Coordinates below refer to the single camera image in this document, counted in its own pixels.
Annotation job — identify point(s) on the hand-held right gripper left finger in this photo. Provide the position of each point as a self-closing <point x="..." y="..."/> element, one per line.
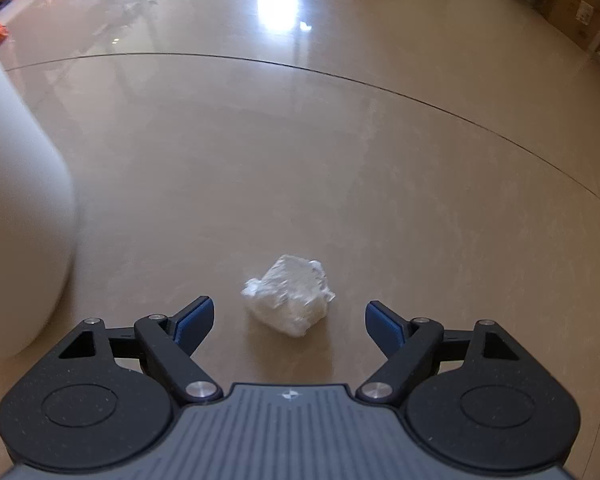
<point x="197" y="322"/>

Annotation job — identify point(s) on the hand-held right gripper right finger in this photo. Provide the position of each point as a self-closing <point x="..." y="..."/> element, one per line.
<point x="382" y="325"/>

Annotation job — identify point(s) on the white paper ball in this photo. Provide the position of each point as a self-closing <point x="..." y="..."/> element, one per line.
<point x="290" y="300"/>

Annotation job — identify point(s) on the white trash bin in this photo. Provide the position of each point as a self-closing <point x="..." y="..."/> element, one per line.
<point x="15" y="210"/>

